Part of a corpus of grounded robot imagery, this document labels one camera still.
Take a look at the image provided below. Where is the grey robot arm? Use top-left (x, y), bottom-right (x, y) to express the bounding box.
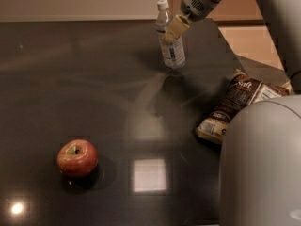
top-left (190, 0), bottom-right (301, 226)

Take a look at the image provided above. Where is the brown white chip bag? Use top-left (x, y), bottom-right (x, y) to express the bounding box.
top-left (196, 69), bottom-right (292, 144)

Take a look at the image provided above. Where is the red apple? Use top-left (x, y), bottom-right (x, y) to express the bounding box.
top-left (56, 139), bottom-right (98, 179)

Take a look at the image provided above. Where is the clear plastic water bottle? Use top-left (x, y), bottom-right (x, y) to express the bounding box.
top-left (155, 0), bottom-right (185, 70)

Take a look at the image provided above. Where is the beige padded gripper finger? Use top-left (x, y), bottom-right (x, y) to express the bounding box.
top-left (162, 15), bottom-right (190, 44)

